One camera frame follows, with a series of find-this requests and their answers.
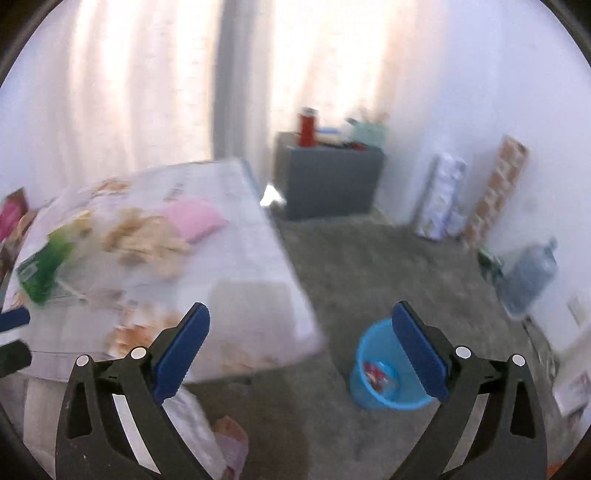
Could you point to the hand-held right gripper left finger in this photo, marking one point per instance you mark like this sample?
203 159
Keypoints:
182 350

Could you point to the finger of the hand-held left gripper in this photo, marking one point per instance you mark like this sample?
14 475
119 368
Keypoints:
14 357
14 319

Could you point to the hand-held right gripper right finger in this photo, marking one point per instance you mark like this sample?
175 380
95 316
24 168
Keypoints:
418 350

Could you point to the blue plastic bucket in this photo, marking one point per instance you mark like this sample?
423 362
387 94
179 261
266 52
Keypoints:
374 341

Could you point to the red wrapper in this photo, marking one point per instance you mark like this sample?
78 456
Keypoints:
376 373

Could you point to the green snack packet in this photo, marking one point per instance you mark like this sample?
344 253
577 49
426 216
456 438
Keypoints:
44 267

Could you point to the white plastic bag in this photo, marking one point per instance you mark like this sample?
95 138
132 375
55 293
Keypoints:
203 434

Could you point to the red printed bag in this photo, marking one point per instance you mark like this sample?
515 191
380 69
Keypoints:
11 214

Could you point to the small green item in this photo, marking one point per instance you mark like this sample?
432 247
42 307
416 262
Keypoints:
490 267

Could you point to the crumpled beige wrappers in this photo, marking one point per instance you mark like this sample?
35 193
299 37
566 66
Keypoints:
143 240

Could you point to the floral tablecloth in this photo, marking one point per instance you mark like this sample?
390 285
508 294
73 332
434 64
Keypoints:
258 258

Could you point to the large water jug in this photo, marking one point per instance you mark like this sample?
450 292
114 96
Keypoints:
526 281

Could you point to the pink cloth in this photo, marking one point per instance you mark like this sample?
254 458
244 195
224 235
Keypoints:
194 219

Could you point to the white blue wrapped package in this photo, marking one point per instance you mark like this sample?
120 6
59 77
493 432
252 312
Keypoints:
441 198

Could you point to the white printed box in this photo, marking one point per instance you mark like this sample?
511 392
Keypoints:
570 383

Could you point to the grey cabinet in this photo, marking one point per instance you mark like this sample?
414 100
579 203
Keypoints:
328 184

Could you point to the teal pen holder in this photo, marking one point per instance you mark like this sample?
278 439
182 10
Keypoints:
369 134

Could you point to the blue white box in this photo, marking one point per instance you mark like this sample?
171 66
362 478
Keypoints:
330 134

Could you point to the red cup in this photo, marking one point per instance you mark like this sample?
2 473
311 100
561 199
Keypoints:
307 129

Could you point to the white curtain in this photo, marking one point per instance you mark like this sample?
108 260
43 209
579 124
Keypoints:
332 60
115 83

